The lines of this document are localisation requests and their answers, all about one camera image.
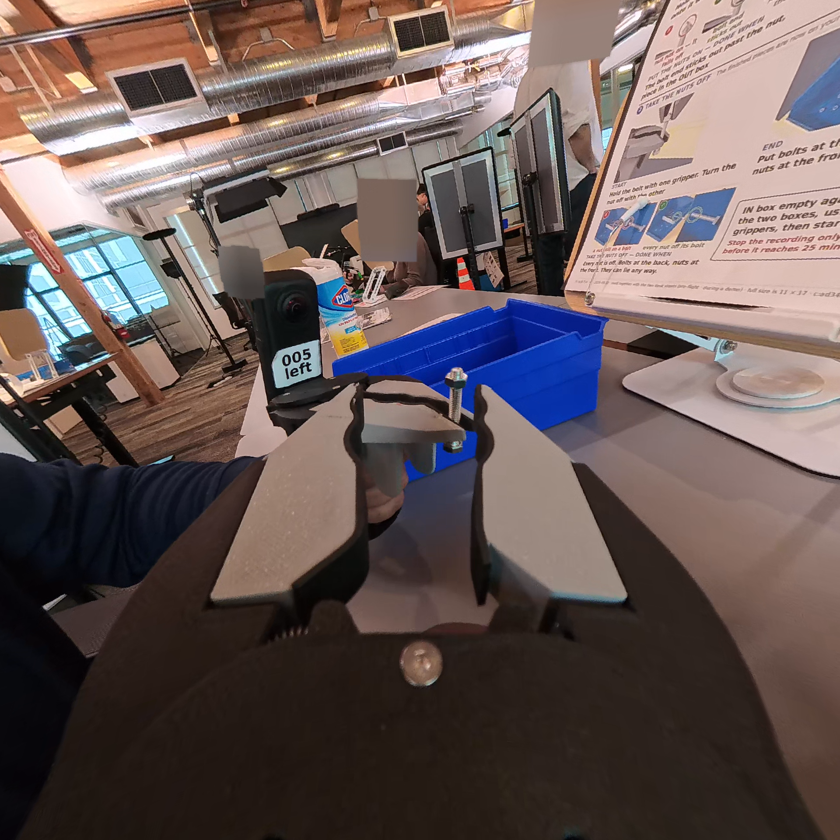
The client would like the large white air vent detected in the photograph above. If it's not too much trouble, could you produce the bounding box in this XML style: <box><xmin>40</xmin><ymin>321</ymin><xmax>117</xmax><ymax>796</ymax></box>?
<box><xmin>106</xmin><ymin>58</ymin><xmax>207</xmax><ymax>119</ymax></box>

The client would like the disinfectant wipes canister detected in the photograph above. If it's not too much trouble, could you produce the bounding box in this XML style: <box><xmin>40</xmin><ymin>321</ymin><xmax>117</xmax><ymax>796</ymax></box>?
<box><xmin>302</xmin><ymin>258</ymin><xmax>370</xmax><ymax>358</ymax></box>

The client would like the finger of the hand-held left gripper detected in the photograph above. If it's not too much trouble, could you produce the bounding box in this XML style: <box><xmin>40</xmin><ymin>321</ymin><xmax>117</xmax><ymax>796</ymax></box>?
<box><xmin>350</xmin><ymin>397</ymin><xmax>468</xmax><ymax>497</ymax></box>
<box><xmin>356</xmin><ymin>377</ymin><xmax>475</xmax><ymax>432</ymax></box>

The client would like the white framed grey panel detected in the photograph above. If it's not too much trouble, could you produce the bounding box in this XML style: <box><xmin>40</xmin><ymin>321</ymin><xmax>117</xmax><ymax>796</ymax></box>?
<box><xmin>422</xmin><ymin>147</ymin><xmax>506</xmax><ymax>290</ymax></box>
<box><xmin>508</xmin><ymin>88</ymin><xmax>572</xmax><ymax>296</ymax></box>

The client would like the silver hex bolt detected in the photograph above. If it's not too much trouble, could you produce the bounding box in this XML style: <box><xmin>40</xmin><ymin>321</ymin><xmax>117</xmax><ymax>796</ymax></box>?
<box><xmin>444</xmin><ymin>369</ymin><xmax>468</xmax><ymax>455</ymax></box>

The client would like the person's left forearm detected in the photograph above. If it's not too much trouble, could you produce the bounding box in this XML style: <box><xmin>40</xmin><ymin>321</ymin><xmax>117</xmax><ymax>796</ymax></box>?
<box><xmin>0</xmin><ymin>453</ymin><xmax>265</xmax><ymax>592</ymax></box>

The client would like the black display screen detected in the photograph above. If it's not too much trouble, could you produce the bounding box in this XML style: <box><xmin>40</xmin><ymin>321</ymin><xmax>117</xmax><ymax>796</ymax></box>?
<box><xmin>279</xmin><ymin>213</ymin><xmax>358</xmax><ymax>250</ymax></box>

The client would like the silver ventilation duct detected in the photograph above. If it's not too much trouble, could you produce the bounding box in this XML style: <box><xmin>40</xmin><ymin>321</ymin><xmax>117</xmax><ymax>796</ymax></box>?
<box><xmin>66</xmin><ymin>85</ymin><xmax>493</xmax><ymax>211</ymax></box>
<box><xmin>20</xmin><ymin>13</ymin><xmax>532</xmax><ymax>155</ymax></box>

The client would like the printed instruction sheet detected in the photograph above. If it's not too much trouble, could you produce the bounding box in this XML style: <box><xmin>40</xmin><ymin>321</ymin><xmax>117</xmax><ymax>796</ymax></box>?
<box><xmin>581</xmin><ymin>0</ymin><xmax>840</xmax><ymax>309</ymax></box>

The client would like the wooden standing desk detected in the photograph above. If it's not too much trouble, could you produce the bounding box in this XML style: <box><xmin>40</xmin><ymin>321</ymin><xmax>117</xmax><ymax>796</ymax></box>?
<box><xmin>0</xmin><ymin>351</ymin><xmax>139</xmax><ymax>467</ymax></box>

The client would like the person's left hand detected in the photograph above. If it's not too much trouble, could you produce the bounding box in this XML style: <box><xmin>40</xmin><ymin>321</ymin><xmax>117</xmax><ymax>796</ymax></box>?
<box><xmin>364</xmin><ymin>482</ymin><xmax>409</xmax><ymax>526</ymax></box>

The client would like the wooden support post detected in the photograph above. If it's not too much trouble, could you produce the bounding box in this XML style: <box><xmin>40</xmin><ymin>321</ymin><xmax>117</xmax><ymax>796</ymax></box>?
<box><xmin>0</xmin><ymin>167</ymin><xmax>165</xmax><ymax>408</ymax></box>

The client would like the white cabinet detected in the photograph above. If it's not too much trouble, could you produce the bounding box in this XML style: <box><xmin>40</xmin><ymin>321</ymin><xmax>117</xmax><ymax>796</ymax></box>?
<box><xmin>125</xmin><ymin>338</ymin><xmax>181</xmax><ymax>395</ymax></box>

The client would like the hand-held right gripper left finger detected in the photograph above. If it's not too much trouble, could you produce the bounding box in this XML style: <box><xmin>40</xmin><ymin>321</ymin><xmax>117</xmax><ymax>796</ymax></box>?
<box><xmin>210</xmin><ymin>384</ymin><xmax>371</xmax><ymax>606</ymax></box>

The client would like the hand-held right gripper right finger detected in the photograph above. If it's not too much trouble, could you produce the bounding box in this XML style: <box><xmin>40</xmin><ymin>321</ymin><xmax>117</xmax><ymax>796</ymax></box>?
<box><xmin>470</xmin><ymin>384</ymin><xmax>629</xmax><ymax>619</ymax></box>

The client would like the blue plastic bin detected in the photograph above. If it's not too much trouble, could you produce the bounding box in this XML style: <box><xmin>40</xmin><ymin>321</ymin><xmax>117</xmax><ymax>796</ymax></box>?
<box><xmin>331</xmin><ymin>298</ymin><xmax>608</xmax><ymax>483</ymax></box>

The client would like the black studio light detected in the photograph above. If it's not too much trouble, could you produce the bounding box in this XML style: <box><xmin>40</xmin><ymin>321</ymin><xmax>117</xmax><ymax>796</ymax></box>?
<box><xmin>190</xmin><ymin>174</ymin><xmax>288</xmax><ymax>224</ymax></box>

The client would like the large window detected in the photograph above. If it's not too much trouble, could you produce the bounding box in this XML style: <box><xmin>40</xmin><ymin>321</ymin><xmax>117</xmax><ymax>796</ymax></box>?
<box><xmin>0</xmin><ymin>223</ymin><xmax>172</xmax><ymax>355</ymax></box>

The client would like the wooden display board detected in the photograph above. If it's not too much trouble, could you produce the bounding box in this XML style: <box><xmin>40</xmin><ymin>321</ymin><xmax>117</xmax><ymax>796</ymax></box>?
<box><xmin>564</xmin><ymin>0</ymin><xmax>840</xmax><ymax>358</ymax></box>

